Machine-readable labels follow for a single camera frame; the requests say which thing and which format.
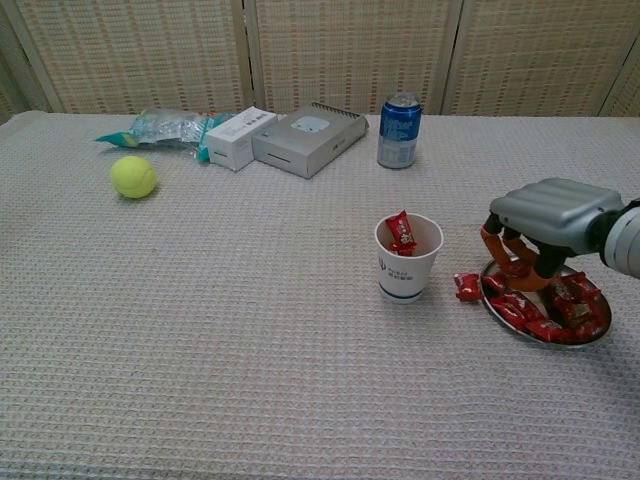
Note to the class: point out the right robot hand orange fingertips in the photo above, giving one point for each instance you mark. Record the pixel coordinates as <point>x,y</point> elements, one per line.
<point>550,215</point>

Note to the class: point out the round steel plate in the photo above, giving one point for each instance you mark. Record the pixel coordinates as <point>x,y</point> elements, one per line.
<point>606,315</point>

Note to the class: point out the white paper cup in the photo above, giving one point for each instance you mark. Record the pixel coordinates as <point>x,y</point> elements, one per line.
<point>400,280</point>

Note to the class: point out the blue drink can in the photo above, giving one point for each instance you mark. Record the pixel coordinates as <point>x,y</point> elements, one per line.
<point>399,135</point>

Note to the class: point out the woven folding screen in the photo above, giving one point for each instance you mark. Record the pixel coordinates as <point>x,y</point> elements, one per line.
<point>350,50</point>

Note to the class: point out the grey boxed spiral notebook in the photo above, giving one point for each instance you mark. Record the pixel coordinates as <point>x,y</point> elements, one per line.
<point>300,140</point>

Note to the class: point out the beige woven tablecloth with fringe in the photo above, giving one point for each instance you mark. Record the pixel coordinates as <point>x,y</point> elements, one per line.
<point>250,325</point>

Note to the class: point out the small white carton box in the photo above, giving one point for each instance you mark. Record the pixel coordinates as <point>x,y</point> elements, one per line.
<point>235,140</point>

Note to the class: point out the teal clear plastic snack bag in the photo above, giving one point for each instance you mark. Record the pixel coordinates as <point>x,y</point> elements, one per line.
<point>160,127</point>

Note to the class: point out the yellow tennis ball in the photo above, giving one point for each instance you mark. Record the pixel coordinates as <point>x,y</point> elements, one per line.
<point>133,177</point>

